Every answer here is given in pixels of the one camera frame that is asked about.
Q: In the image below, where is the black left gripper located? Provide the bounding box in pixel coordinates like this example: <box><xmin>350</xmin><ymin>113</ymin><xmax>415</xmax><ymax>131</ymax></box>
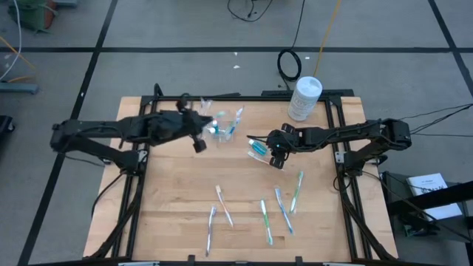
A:
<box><xmin>147</xmin><ymin>98</ymin><xmax>214</xmax><ymax>154</ymax></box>

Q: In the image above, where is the green bag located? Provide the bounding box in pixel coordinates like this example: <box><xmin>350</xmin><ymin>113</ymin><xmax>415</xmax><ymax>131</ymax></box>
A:
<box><xmin>7</xmin><ymin>0</ymin><xmax>58</xmax><ymax>34</ymax></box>

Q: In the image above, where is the white manual booklet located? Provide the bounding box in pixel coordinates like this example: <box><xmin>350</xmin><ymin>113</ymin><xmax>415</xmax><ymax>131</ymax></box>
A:
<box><xmin>405</xmin><ymin>172</ymin><xmax>463</xmax><ymax>222</ymax></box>

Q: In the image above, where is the orange toothbrush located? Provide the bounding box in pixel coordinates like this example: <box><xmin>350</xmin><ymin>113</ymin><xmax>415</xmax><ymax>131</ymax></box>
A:
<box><xmin>246</xmin><ymin>150</ymin><xmax>284</xmax><ymax>169</ymax></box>
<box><xmin>215</xmin><ymin>184</ymin><xmax>235</xmax><ymax>229</ymax></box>

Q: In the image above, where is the black floor cable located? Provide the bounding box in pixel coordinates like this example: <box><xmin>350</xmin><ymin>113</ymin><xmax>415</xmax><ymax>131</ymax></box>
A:
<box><xmin>226</xmin><ymin>0</ymin><xmax>274</xmax><ymax>23</ymax></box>

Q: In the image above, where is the white floor cable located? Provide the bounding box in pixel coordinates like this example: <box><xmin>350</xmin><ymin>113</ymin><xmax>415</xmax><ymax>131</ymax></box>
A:
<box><xmin>0</xmin><ymin>0</ymin><xmax>23</xmax><ymax>81</ymax></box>

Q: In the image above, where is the black equipment stand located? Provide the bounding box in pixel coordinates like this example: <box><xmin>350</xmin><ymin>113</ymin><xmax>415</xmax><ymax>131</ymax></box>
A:
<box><xmin>380</xmin><ymin>170</ymin><xmax>473</xmax><ymax>245</ymax></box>

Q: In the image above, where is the black floor object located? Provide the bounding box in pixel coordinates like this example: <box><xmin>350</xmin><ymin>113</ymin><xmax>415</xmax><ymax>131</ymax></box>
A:
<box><xmin>0</xmin><ymin>115</ymin><xmax>16</xmax><ymax>136</ymax></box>

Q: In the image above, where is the grey floor base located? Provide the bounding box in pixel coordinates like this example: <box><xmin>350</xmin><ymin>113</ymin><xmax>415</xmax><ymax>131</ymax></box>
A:
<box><xmin>0</xmin><ymin>81</ymin><xmax>40</xmax><ymax>95</ymax></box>

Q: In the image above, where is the white wipes canister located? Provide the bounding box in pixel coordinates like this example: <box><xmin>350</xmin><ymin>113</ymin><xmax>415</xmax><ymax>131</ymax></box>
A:
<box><xmin>287</xmin><ymin>75</ymin><xmax>324</xmax><ymax>123</ymax></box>

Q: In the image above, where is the coiled black cable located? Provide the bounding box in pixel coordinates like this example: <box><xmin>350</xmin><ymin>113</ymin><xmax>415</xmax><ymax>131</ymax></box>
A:
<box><xmin>276</xmin><ymin>0</ymin><xmax>307</xmax><ymax>83</ymax></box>

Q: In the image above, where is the yellow cable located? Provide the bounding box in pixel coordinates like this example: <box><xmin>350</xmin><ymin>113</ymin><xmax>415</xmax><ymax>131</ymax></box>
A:
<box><xmin>313</xmin><ymin>0</ymin><xmax>343</xmax><ymax>78</ymax></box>

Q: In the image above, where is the purple toothbrush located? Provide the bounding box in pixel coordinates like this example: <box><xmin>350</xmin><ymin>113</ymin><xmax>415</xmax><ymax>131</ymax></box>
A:
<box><xmin>205</xmin><ymin>205</ymin><xmax>218</xmax><ymax>258</ymax></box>
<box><xmin>199</xmin><ymin>97</ymin><xmax>214</xmax><ymax>117</ymax></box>

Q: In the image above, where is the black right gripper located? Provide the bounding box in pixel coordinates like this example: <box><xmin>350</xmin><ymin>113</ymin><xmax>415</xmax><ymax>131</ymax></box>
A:
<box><xmin>246</xmin><ymin>123</ymin><xmax>310</xmax><ymax>169</ymax></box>

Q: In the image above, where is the black aluminium table frame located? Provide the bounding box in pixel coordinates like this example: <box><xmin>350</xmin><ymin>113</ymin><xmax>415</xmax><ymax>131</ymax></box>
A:
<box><xmin>83</xmin><ymin>83</ymin><xmax>398</xmax><ymax>266</ymax></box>

